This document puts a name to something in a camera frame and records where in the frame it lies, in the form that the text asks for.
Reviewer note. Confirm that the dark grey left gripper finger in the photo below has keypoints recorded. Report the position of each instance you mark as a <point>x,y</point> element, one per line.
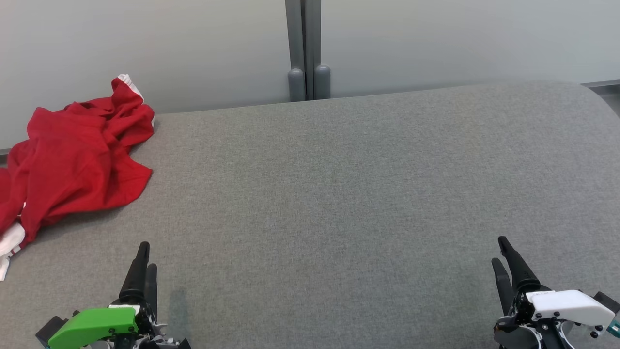
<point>151,291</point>
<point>135,281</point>

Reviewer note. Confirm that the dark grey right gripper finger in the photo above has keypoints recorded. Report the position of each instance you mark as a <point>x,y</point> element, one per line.
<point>520,274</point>
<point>504,288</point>

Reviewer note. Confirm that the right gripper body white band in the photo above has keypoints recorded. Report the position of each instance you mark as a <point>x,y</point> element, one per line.
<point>566,305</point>

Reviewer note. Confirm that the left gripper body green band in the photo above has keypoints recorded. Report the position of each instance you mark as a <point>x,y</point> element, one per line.
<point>92,327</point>

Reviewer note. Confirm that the red white basketball jersey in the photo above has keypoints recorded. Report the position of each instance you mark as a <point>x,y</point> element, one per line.
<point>72,186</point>

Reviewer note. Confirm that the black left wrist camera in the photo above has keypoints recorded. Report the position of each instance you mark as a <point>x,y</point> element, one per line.
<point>52,328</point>

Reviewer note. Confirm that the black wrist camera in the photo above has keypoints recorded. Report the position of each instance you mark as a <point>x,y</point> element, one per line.
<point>608,301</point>
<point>52,328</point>

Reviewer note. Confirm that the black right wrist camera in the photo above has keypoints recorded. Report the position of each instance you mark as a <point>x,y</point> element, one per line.
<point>608,301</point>

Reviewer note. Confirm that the grey metal partition post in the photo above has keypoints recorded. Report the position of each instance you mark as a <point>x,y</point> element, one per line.
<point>296,39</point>

